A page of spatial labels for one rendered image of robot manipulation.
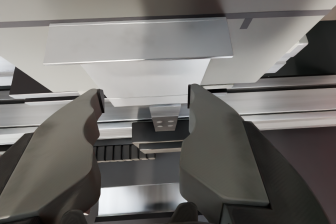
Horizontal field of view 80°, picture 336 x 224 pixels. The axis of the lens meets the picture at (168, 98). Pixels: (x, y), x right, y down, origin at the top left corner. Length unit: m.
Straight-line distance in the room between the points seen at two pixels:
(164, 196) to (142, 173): 0.51
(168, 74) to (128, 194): 0.10
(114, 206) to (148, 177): 0.50
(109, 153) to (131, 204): 0.40
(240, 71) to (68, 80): 0.13
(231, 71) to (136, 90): 0.08
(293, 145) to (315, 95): 0.30
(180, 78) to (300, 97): 0.39
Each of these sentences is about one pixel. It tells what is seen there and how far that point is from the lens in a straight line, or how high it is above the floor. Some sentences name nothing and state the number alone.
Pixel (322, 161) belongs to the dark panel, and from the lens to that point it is 0.85.
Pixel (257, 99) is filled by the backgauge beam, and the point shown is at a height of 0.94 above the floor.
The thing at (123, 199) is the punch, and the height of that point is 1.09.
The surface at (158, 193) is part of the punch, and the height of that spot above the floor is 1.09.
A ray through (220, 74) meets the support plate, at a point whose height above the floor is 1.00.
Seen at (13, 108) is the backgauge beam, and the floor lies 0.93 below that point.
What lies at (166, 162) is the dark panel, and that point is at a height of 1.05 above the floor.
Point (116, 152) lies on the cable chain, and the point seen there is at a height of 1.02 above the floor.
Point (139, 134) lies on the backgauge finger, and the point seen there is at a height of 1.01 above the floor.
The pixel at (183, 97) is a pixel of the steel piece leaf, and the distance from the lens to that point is 0.20.
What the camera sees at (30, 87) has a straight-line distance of 0.22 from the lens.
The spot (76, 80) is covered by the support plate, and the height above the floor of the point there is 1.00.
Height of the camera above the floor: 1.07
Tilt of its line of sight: 19 degrees down
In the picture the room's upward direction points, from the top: 177 degrees clockwise
